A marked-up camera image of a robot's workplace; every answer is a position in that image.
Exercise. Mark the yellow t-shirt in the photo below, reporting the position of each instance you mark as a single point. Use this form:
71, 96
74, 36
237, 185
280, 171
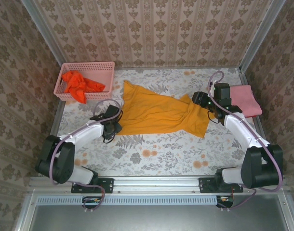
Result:
149, 110

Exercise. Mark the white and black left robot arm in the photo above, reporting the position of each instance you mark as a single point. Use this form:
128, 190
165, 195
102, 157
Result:
89, 132

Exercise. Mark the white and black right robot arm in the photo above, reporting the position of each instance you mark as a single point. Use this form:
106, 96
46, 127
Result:
238, 130

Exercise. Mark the pink folded t-shirt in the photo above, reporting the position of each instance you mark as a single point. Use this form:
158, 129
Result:
248, 101

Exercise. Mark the pink plastic basket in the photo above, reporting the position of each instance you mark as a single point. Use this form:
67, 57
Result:
101, 72

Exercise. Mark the orange-red crumpled t-shirt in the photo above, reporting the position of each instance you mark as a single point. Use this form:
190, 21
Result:
77, 86

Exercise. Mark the floral table cover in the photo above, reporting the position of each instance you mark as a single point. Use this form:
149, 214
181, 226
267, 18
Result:
161, 154

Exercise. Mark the black connector board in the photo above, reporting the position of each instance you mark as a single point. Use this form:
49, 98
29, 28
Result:
225, 199
91, 201

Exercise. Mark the grey metal panel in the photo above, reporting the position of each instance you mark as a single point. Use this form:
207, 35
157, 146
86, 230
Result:
161, 216

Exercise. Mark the aluminium side rail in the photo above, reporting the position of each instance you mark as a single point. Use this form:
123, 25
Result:
244, 76
57, 118

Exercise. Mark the aluminium rear rail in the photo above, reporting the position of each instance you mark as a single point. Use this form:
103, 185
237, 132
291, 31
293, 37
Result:
161, 68

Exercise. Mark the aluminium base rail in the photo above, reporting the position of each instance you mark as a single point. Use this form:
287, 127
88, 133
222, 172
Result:
156, 184

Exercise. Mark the aluminium frame post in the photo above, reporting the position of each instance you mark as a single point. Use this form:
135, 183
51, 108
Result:
42, 29
264, 29

